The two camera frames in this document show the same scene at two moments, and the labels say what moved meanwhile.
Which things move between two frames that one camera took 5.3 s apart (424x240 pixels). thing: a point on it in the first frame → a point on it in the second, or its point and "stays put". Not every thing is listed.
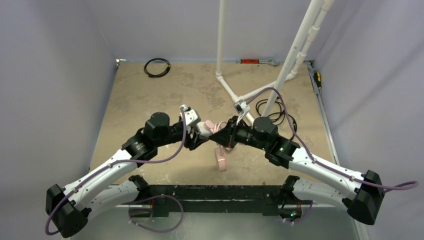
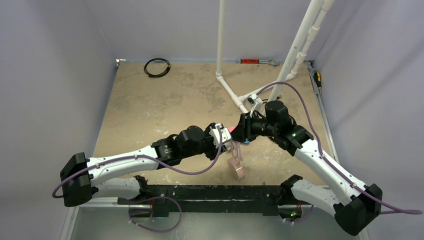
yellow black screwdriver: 317,76 stays put
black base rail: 163,199 stays put
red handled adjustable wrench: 270,61 stays put
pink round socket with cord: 220,152 → 235,162
